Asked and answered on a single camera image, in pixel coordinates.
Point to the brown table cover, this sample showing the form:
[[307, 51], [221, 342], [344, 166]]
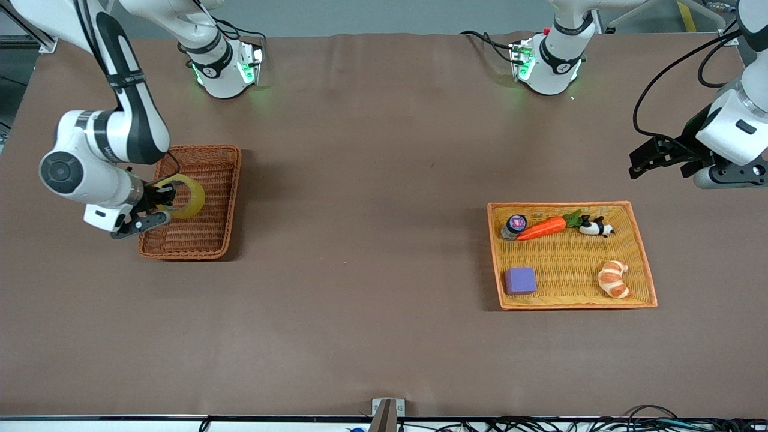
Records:
[[360, 300]]

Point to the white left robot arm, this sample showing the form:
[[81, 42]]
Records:
[[558, 54]]

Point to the metal arm base connector box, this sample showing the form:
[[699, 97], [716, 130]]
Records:
[[521, 60], [251, 63]]

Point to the orange toy carrot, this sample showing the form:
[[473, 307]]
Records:
[[543, 228]]

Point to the small jar pink lid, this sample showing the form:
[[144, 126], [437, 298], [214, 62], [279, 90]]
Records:
[[516, 224]]

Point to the black white panda toy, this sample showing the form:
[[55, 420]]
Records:
[[593, 227]]

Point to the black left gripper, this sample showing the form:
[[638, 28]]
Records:
[[686, 147]]

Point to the toy croissant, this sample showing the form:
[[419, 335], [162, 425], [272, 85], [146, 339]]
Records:
[[612, 279]]

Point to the clear yellowish tape roll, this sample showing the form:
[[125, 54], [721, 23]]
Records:
[[195, 195]]

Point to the brown wicker basket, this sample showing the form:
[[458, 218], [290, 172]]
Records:
[[204, 240]]

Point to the metal bracket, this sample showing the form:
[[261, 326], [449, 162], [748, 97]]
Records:
[[387, 414]]

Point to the orange wicker tray basket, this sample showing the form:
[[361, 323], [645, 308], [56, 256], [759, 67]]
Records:
[[570, 264]]

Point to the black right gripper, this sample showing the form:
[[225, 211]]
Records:
[[152, 197]]

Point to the purple cube block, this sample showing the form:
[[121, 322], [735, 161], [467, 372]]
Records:
[[519, 281]]

